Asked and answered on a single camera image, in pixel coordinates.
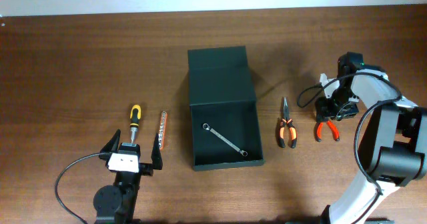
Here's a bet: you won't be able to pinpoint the black orange needle-nose pliers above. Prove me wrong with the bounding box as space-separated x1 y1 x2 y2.
278 97 298 149

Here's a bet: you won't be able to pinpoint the left black cable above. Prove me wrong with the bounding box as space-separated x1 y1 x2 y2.
54 152 111 224

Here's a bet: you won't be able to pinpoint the right black cable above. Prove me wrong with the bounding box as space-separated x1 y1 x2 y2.
296 71 403 224

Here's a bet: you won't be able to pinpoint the black cable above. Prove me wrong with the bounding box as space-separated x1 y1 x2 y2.
54 152 111 224
296 71 403 224

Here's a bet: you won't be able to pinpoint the dark green open box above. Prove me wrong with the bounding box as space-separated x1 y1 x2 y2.
187 46 264 171

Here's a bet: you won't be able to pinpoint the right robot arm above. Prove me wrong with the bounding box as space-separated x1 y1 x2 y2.
315 52 426 223

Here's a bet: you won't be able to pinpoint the orange socket bit rail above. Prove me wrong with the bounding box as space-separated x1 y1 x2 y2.
158 111 167 150

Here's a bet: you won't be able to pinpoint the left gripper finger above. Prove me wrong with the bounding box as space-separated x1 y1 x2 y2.
151 133 163 170
100 129 121 153

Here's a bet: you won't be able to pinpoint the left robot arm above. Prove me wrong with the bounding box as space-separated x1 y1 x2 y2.
93 130 163 224

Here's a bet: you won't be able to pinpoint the small red cutting pliers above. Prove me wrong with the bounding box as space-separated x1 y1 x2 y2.
314 119 341 143

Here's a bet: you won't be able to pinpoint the silver ring wrench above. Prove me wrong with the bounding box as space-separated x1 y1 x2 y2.
202 123 248 157

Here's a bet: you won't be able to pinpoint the yellow black screwdriver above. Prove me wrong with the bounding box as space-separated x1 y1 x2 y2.
129 104 141 143

